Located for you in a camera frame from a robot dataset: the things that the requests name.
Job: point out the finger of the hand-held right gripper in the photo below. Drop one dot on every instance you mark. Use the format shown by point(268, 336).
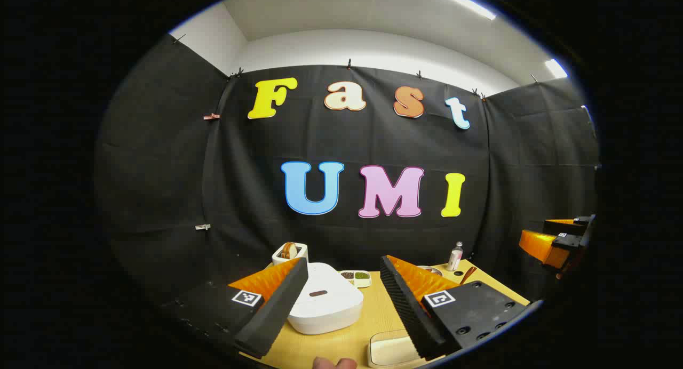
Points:
point(541, 246)
point(565, 226)

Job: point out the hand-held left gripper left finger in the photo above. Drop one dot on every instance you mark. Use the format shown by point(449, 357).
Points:
point(277, 310)

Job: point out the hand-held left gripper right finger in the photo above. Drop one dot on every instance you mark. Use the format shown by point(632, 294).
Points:
point(405, 310)

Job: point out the white rice cooker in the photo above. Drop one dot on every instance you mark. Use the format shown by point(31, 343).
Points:
point(331, 305)

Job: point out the brown wooden spoon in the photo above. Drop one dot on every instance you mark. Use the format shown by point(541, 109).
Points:
point(468, 275)

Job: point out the clear plastic container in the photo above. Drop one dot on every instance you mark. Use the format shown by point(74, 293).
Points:
point(392, 350)

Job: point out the white round plate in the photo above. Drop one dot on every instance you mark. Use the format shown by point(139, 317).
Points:
point(431, 270)

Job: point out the white toaster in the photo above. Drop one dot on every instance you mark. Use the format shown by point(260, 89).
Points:
point(278, 261)

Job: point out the white divided bean dish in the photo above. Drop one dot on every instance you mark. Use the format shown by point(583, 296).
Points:
point(356, 278)

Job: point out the bread slice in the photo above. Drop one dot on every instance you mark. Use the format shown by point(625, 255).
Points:
point(288, 250)

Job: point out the small pink label bottle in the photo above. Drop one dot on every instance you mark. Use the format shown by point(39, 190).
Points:
point(455, 257)

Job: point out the ceiling light strip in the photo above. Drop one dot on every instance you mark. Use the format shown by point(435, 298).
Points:
point(555, 69)

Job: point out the black backdrop cloth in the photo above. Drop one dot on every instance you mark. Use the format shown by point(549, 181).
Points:
point(373, 139)

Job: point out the pink cloth clip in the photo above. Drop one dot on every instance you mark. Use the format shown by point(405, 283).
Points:
point(211, 116)

